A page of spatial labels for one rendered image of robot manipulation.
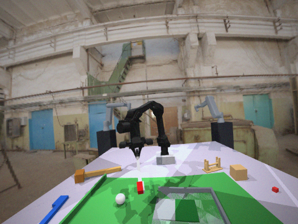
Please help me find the tan cardboard box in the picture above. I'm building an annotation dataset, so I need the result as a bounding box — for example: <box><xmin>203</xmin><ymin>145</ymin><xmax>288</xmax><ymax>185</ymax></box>
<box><xmin>230</xmin><ymin>164</ymin><xmax>247</xmax><ymax>181</ymax></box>

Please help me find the orange toy putter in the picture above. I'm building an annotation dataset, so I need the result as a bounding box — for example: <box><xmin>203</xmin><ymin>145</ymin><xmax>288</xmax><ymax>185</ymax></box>
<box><xmin>74</xmin><ymin>166</ymin><xmax>121</xmax><ymax>183</ymax></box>

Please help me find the small red block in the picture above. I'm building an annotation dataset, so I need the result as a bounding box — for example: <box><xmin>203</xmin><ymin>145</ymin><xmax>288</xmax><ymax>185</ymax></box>
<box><xmin>272</xmin><ymin>186</ymin><xmax>279</xmax><ymax>193</ymax></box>

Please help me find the white golf ball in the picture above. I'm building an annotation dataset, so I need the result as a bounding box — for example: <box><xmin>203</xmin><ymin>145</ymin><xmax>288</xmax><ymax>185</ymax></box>
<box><xmin>115</xmin><ymin>194</ymin><xmax>126</xmax><ymax>204</ymax></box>

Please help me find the green mat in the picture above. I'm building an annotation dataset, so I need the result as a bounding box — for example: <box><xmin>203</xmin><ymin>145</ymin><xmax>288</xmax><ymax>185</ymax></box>
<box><xmin>68</xmin><ymin>172</ymin><xmax>283</xmax><ymax>224</ymax></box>

